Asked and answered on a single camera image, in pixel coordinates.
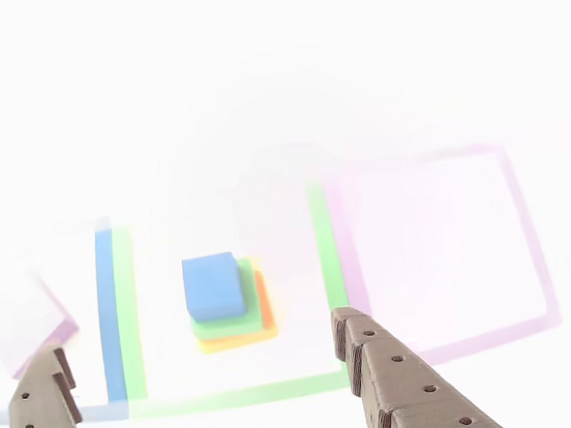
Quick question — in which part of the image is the green cube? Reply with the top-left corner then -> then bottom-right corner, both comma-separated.
186,257 -> 266,342

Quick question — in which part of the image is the orange cube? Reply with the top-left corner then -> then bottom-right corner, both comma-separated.
191,254 -> 281,356

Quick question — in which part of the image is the blue tape square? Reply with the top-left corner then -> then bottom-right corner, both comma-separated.
0,215 -> 133,428

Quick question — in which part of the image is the large purple cube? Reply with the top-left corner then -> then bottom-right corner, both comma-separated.
0,258 -> 83,381

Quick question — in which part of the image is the purple tape square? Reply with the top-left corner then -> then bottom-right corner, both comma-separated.
319,138 -> 566,372

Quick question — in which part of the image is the small blue cube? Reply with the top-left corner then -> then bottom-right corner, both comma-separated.
180,250 -> 249,326

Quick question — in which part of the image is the green tape square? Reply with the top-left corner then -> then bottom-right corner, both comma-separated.
108,180 -> 356,420

